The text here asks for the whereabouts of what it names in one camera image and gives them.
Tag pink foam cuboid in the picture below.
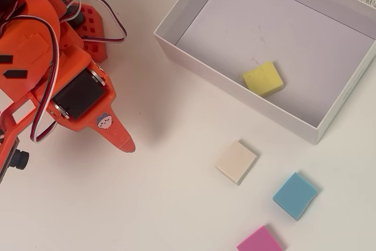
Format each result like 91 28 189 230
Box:
236 224 284 251

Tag blue foam cuboid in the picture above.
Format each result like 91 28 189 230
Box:
272 171 319 222

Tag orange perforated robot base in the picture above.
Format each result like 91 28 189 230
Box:
70 1 109 63

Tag cream white foam cuboid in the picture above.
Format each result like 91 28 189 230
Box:
214 139 259 186

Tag white red black servo cable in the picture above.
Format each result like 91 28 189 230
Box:
66 0 128 45
0 17 61 143

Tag yellow foam cuboid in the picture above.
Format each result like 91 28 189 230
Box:
242 61 285 98

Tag white cardboard bin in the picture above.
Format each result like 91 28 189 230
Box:
153 0 376 146

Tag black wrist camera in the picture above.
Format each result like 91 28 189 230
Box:
0 136 30 183

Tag orange gripper with servo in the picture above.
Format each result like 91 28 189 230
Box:
35 46 136 153

